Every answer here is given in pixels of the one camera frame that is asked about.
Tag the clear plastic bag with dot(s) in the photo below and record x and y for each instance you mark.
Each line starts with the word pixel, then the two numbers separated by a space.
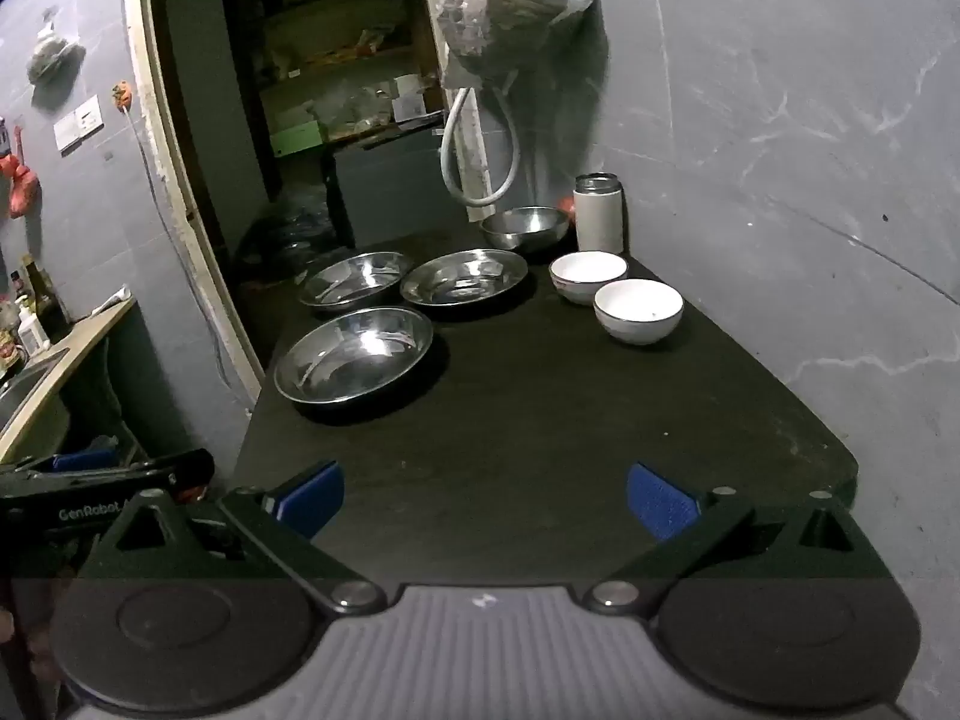
pixel 502 7

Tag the orange wall hook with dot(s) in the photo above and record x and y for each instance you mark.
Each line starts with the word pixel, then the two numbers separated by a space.
pixel 122 95

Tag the red ball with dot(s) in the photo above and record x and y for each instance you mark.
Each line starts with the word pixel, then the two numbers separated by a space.
pixel 567 210

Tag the steel bowl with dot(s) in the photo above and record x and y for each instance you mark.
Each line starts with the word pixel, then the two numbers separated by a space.
pixel 525 229

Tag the white bottle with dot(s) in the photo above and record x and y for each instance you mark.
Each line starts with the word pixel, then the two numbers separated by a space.
pixel 31 331

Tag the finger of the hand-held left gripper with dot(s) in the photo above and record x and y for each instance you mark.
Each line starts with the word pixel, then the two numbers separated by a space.
pixel 191 469
pixel 82 460

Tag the dark glass bottle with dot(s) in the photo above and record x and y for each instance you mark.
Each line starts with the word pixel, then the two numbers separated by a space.
pixel 39 289

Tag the white door frame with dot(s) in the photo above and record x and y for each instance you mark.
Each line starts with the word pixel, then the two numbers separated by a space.
pixel 161 165

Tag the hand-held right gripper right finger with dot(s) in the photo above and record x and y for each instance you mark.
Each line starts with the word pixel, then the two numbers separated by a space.
pixel 660 502

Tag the green box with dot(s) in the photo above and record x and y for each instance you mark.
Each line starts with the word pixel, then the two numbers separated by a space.
pixel 298 141

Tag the large steel plate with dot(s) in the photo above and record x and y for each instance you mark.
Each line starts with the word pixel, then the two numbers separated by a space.
pixel 352 356

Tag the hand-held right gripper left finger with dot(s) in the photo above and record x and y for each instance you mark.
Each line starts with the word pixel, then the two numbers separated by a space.
pixel 315 499

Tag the white thermos cup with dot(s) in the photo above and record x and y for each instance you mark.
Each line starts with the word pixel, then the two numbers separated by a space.
pixel 598 217

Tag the white bowl with red rim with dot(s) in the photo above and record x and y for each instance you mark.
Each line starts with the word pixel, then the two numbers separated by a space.
pixel 589 277

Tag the dark grey cabinet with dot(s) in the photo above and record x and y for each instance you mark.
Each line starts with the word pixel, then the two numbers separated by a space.
pixel 397 187

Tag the white cloth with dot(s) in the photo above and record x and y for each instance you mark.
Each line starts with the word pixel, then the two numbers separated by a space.
pixel 112 298

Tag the steel sink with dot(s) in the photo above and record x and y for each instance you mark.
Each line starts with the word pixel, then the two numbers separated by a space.
pixel 22 390

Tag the grey hanging bag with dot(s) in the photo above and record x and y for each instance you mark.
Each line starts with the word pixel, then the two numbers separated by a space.
pixel 54 52

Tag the white door post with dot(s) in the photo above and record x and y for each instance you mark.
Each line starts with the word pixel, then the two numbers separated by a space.
pixel 471 150

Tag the white bowl with dark mark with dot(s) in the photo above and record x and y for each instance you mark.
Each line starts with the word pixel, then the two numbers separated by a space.
pixel 637 311

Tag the black plastic bags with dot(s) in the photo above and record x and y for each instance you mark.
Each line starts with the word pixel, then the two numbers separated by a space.
pixel 300 229

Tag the storage shelf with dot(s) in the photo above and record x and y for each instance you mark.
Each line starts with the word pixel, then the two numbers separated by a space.
pixel 330 52

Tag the white wall switch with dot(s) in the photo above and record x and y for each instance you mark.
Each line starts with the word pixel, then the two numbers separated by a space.
pixel 77 124

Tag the red plastic bag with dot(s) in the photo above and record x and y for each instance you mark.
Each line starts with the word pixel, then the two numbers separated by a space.
pixel 21 187

